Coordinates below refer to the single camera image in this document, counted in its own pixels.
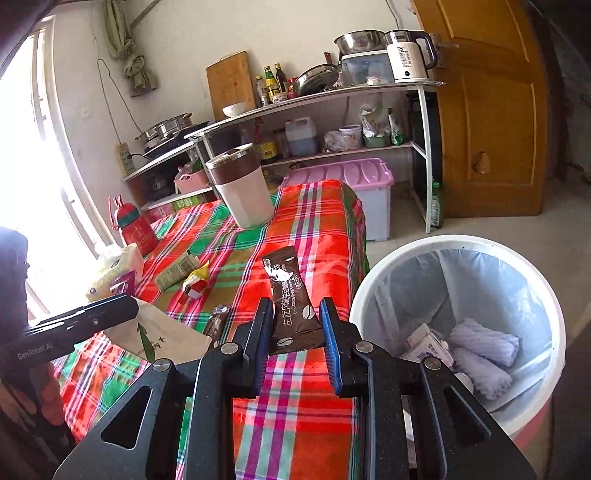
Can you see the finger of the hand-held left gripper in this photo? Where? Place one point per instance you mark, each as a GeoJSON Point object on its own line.
{"type": "Point", "coordinates": [108, 316]}

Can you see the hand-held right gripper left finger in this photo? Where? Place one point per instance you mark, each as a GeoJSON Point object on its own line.
{"type": "Point", "coordinates": [256, 341]}

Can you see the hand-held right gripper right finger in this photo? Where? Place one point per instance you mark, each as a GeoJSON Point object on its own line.
{"type": "Point", "coordinates": [331, 341]}

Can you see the purple snack wrapper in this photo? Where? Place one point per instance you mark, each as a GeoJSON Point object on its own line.
{"type": "Point", "coordinates": [123, 282]}

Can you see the white paper bag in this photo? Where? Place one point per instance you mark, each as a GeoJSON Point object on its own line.
{"type": "Point", "coordinates": [157, 332]}

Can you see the brown coffee sachet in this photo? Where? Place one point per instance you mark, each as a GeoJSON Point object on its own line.
{"type": "Point", "coordinates": [291, 300]}

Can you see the white waste bin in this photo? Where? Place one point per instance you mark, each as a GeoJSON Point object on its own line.
{"type": "Point", "coordinates": [369, 295]}

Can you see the green label packet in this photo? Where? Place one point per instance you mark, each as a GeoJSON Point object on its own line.
{"type": "Point", "coordinates": [178, 272]}

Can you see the yellow red snack wrapper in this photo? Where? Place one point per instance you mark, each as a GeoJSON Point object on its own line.
{"type": "Point", "coordinates": [194, 284]}

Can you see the brown and white carton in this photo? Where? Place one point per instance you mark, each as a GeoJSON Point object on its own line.
{"type": "Point", "coordinates": [425, 344]}

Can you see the lavender foam fruit net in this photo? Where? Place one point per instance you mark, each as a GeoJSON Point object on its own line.
{"type": "Point", "coordinates": [480, 376]}

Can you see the white foam fruit net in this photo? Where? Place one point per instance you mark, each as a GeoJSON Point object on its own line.
{"type": "Point", "coordinates": [485, 339]}

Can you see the clear bin liner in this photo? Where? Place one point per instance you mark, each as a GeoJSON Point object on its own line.
{"type": "Point", "coordinates": [489, 286]}

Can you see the person's left hand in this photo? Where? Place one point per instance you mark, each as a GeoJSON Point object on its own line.
{"type": "Point", "coordinates": [46, 390]}

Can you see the small brown wrapper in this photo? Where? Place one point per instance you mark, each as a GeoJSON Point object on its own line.
{"type": "Point", "coordinates": [217, 325]}

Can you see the yellow white tissue pack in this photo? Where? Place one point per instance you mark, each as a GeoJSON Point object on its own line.
{"type": "Point", "coordinates": [117, 267]}

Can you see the red antler water bottle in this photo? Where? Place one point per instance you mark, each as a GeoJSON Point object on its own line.
{"type": "Point", "coordinates": [136, 230]}

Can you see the plaid tablecloth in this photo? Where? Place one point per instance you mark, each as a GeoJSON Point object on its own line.
{"type": "Point", "coordinates": [277, 240]}

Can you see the green cardboard box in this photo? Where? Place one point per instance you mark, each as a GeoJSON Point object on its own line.
{"type": "Point", "coordinates": [184, 205]}

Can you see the black rice cooker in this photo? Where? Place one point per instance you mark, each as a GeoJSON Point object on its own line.
{"type": "Point", "coordinates": [158, 185]}

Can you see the white and brown lidded mug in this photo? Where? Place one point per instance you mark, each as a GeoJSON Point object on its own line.
{"type": "Point", "coordinates": [242, 194]}

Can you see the pink lid storage box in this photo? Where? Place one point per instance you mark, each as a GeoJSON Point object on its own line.
{"type": "Point", "coordinates": [341, 184]}

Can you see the pink basket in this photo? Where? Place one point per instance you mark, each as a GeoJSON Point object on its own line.
{"type": "Point", "coordinates": [191, 182]}

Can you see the white power strip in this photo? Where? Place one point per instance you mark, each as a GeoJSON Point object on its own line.
{"type": "Point", "coordinates": [124, 159]}

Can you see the low grey shelf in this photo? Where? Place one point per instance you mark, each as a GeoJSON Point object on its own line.
{"type": "Point", "coordinates": [157, 161]}

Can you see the green plastic bottle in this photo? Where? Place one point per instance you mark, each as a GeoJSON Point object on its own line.
{"type": "Point", "coordinates": [437, 207]}

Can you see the black induction cooker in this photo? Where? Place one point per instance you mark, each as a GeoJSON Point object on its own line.
{"type": "Point", "coordinates": [175, 138]}

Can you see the window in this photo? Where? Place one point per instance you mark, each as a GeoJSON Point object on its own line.
{"type": "Point", "coordinates": [41, 138]}

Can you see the steel steamer pot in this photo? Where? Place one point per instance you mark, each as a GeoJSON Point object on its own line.
{"type": "Point", "coordinates": [164, 129]}

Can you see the white metal kitchen rack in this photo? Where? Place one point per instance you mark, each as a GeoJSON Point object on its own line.
{"type": "Point", "coordinates": [422, 161]}

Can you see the plastic oil jug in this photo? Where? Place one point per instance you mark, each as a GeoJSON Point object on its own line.
{"type": "Point", "coordinates": [301, 138]}

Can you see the green printed food bag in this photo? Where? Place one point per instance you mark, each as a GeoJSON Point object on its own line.
{"type": "Point", "coordinates": [378, 124]}

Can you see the white bowl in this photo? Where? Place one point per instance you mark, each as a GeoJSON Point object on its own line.
{"type": "Point", "coordinates": [234, 110]}

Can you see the small clear bottle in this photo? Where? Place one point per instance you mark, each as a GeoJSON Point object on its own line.
{"type": "Point", "coordinates": [261, 94]}

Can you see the hanging olive cloth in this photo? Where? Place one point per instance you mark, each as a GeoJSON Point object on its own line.
{"type": "Point", "coordinates": [138, 69]}

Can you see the red jar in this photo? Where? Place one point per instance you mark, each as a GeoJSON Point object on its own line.
{"type": "Point", "coordinates": [292, 90]}

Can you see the green glass sauce bottle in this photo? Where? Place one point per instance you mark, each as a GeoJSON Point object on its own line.
{"type": "Point", "coordinates": [271, 85]}

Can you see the bamboo cutting board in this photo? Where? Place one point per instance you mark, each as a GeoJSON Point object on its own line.
{"type": "Point", "coordinates": [231, 83]}

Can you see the steel frying pan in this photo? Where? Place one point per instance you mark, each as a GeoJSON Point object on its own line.
{"type": "Point", "coordinates": [316, 78]}

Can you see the dark sauce bottle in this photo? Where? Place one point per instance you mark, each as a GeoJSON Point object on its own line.
{"type": "Point", "coordinates": [280, 78]}

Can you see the clear plastic storage box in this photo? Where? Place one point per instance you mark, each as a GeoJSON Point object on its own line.
{"type": "Point", "coordinates": [367, 69]}

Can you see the wooden door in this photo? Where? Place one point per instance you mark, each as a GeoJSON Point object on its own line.
{"type": "Point", "coordinates": [489, 106]}

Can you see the white electric kettle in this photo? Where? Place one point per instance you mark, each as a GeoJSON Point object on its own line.
{"type": "Point", "coordinates": [408, 60]}

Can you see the steel mixing bowl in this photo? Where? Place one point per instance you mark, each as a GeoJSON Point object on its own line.
{"type": "Point", "coordinates": [360, 41]}

